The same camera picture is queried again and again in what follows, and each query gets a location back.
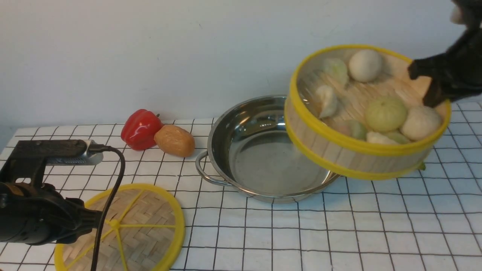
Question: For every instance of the white folded dumpling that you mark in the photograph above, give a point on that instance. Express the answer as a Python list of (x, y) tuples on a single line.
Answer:
[(327, 100)]

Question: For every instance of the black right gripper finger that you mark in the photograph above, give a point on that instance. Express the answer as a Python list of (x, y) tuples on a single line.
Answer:
[(423, 75)]

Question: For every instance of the pale green dumpling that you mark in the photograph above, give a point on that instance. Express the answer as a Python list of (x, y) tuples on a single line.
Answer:
[(337, 70)]

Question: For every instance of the beige round bun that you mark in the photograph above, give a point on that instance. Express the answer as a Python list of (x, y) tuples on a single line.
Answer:
[(421, 122)]

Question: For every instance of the white checkered tablecloth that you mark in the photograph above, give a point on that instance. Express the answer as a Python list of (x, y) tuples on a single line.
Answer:
[(426, 221)]

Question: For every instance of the green round bun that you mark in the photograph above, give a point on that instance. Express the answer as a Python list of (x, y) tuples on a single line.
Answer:
[(385, 114)]

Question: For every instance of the woven bamboo steamer lid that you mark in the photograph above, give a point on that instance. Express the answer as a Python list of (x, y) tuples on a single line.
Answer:
[(144, 230)]

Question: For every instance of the white round bun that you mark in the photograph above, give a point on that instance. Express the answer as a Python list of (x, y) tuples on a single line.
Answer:
[(365, 65)]

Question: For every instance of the red bell pepper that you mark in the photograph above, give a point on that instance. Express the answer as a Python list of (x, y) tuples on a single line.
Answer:
[(140, 128)]

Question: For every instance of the brown potato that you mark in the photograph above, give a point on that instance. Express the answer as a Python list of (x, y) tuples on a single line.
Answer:
[(175, 141)]

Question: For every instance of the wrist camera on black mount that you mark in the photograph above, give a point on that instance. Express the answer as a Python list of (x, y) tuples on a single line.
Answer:
[(30, 158)]

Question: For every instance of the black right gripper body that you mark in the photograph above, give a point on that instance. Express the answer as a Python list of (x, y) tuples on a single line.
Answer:
[(456, 73)]

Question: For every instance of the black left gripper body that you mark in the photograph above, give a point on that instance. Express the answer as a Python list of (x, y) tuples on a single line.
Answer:
[(40, 215)]

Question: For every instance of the bamboo steamer basket yellow rim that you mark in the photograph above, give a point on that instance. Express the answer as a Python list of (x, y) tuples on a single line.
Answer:
[(344, 143)]

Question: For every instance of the stainless steel pot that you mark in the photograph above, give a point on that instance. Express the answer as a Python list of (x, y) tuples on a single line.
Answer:
[(249, 150)]

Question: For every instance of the yellow banana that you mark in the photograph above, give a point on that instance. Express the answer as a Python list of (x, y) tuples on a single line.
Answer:
[(421, 167)]

